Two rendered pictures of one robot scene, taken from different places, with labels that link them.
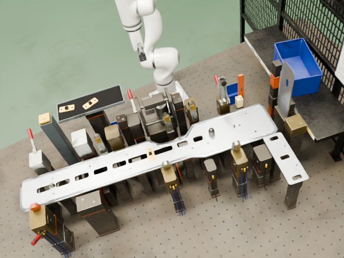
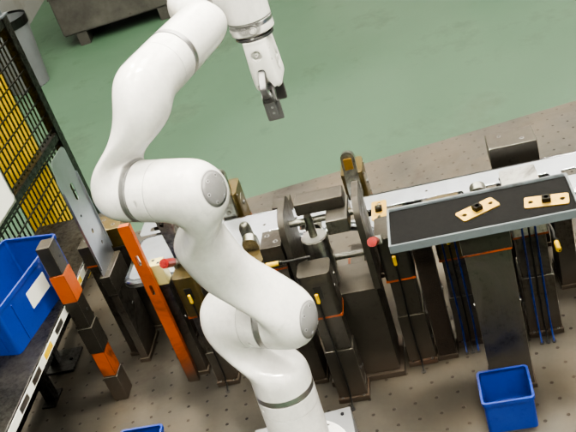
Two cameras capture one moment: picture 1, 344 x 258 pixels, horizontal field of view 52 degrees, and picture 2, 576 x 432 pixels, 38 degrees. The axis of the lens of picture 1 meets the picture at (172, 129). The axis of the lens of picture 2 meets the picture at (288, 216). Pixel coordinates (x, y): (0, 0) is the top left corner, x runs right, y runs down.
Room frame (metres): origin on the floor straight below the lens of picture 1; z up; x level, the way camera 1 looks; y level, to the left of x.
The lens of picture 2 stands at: (2.82, 0.48, 2.11)
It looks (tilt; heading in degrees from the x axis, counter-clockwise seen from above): 30 degrees down; 198
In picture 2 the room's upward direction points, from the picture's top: 19 degrees counter-clockwise
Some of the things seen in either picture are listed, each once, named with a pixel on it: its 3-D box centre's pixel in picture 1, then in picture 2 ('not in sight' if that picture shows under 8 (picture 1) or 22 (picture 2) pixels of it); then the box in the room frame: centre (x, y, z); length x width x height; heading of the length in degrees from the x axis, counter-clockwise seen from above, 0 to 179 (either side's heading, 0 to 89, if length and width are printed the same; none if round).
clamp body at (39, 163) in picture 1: (49, 173); not in sight; (1.21, 0.74, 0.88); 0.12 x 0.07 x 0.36; 4
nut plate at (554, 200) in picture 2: (66, 108); (546, 199); (1.39, 0.53, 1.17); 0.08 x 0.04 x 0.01; 86
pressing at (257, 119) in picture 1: (147, 156); (387, 208); (1.06, 0.16, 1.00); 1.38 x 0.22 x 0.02; 94
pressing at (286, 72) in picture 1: (284, 91); (84, 211); (1.11, -0.59, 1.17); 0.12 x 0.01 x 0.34; 4
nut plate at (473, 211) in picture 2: (90, 103); (477, 207); (1.38, 0.39, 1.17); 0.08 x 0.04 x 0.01; 119
